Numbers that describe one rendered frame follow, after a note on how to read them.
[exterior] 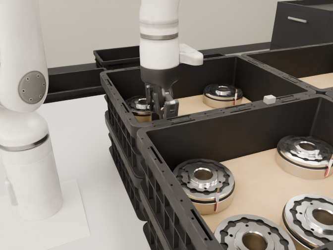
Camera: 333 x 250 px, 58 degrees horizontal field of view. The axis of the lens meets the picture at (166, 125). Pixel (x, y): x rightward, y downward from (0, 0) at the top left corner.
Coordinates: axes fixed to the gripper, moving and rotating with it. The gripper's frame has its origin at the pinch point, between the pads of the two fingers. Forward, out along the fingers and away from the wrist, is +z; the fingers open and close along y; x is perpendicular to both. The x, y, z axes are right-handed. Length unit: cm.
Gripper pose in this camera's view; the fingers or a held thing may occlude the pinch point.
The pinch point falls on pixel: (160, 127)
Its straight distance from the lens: 64.6
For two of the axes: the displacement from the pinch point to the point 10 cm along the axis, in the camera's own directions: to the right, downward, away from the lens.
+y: 3.6, 4.5, -8.1
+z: 0.1, 8.7, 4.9
